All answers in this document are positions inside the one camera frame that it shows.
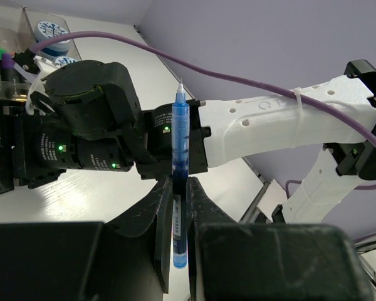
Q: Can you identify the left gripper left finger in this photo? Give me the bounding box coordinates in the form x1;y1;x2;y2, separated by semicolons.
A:
0;178;172;300

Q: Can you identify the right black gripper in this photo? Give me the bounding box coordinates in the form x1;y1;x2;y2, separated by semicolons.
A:
0;100;66;194

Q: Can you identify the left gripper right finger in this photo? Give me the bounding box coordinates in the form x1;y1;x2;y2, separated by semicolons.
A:
187;177;373;300

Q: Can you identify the purple highlighter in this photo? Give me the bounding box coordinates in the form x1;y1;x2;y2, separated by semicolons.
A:
1;53;19;98

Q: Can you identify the clear blue pen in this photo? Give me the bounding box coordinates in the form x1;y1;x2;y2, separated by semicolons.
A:
171;83;190;269

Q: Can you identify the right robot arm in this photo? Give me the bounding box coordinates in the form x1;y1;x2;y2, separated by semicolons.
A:
0;58;376;223

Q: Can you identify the clear drawer bin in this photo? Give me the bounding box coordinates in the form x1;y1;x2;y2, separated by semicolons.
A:
15;7;81;61
0;27;31;101

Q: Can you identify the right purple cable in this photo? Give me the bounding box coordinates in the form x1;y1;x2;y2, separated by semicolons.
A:
29;30;376;192

